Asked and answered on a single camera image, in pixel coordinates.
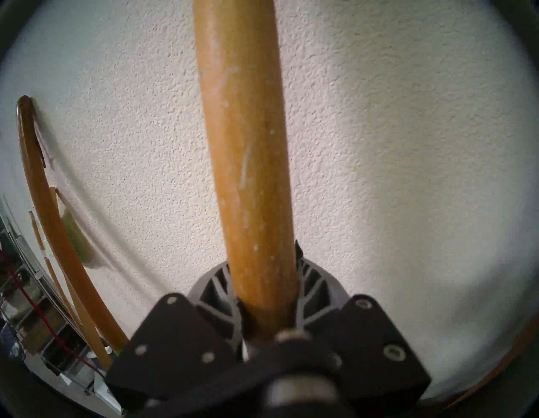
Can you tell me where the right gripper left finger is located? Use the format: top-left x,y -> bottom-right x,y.
105,261 -> 245,407

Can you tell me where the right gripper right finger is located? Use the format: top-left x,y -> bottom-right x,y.
295,241 -> 432,401

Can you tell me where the paint-speckled pole with threaded tip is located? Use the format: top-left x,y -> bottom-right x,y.
193,0 -> 299,342

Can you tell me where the Dunbar Drive paper sign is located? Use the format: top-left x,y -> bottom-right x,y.
57,198 -> 97,268

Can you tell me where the bundle of metal strips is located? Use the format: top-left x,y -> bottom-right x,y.
0,198 -> 47,287

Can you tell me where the red and black power cord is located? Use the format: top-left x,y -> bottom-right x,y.
0,249 -> 106,378

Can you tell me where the dark wooden handle green band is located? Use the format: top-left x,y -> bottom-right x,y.
16,95 -> 130,352

